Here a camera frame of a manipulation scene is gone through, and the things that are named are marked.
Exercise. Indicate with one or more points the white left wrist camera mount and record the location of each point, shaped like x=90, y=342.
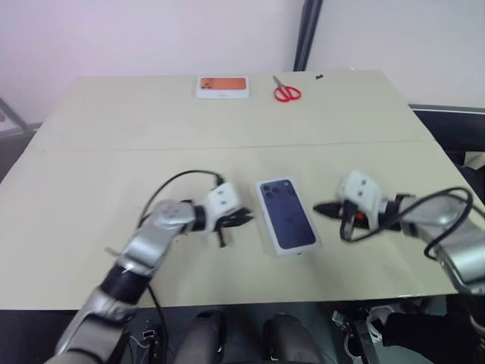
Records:
x=223, y=199

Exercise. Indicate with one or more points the dark side table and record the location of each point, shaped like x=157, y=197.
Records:
x=454, y=129

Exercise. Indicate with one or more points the black metal table leg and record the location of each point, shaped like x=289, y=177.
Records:
x=365, y=345

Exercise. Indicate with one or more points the black vertical post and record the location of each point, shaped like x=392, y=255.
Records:
x=308, y=34

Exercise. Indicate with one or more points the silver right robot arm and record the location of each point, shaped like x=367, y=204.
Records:
x=454, y=242

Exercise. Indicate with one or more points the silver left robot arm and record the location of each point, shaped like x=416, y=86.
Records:
x=151, y=235

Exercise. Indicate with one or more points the dark grey rounded shape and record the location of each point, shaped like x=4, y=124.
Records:
x=290, y=337
x=201, y=337

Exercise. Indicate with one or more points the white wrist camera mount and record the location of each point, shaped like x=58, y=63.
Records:
x=223, y=199
x=362, y=187

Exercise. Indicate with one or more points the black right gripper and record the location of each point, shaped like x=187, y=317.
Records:
x=354, y=220

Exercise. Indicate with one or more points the orange print phone box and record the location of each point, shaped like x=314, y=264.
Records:
x=223, y=82

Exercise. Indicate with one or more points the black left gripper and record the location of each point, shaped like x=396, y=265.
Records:
x=225, y=223

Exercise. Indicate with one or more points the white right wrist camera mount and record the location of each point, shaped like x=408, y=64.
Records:
x=362, y=187

